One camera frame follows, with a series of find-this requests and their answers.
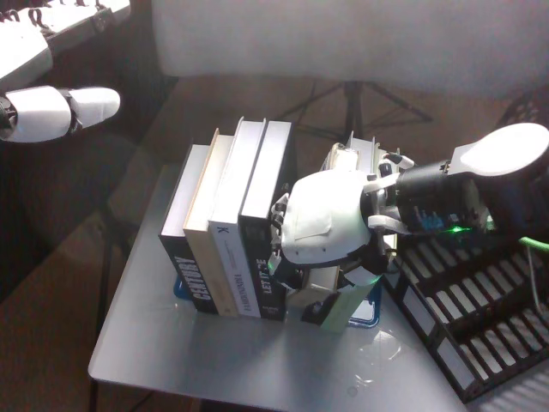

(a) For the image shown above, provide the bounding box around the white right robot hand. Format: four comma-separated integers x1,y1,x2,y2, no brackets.
266,169,385,297

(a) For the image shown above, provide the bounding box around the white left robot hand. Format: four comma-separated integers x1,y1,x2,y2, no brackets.
0,0,132,143

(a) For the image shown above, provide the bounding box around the beige book with small emblem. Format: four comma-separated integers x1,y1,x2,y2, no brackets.
286,142,362,311

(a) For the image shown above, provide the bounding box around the black book Let It Be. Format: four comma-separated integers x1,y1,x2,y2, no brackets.
237,119,301,323

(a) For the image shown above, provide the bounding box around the black book with white label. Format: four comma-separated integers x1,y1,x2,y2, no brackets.
299,130,378,324

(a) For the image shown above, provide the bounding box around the light green book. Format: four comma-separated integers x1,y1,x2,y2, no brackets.
320,136,385,335

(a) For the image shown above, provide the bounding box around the white book with K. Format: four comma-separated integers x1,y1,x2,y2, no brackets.
208,117,268,319

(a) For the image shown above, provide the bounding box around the black tripod stand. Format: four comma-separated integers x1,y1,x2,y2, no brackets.
274,79,434,142

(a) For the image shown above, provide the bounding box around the cream spine book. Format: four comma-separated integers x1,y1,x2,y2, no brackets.
183,127,241,318

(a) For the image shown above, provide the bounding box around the black book titled Century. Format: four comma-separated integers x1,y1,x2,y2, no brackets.
158,143,219,315

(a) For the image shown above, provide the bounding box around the black mesh file rack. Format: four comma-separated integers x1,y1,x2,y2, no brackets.
379,88,549,405

